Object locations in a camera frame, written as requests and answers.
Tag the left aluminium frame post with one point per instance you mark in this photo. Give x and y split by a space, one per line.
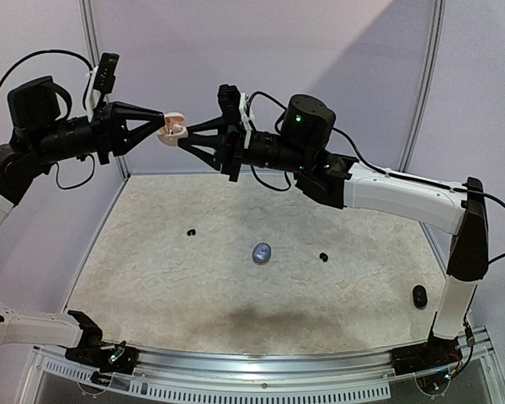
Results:
94 53

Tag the aluminium frame post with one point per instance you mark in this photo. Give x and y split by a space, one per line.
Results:
425 84
94 53

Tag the purple earbud charging case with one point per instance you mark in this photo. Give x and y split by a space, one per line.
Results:
261 253

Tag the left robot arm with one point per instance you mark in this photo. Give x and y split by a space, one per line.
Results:
42 137

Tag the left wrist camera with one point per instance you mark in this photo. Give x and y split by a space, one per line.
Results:
101 81

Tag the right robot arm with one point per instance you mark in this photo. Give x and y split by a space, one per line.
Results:
300 147

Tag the black oval charging case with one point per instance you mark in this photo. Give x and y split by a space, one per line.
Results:
419 297

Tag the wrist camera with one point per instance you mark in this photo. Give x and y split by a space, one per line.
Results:
233 105
101 81

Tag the white round charging case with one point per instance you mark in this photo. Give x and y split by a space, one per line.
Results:
165 134

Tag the aluminium front rail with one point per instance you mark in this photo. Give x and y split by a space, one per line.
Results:
166 376

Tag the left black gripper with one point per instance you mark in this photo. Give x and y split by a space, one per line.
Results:
110 135

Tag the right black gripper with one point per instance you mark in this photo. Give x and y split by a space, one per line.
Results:
230 141

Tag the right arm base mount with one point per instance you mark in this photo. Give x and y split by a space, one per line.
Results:
433 353

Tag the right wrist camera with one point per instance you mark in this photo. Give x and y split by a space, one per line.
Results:
233 105

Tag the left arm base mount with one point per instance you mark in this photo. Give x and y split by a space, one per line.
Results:
111 358

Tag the right aluminium frame post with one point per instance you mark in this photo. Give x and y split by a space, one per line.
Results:
425 84

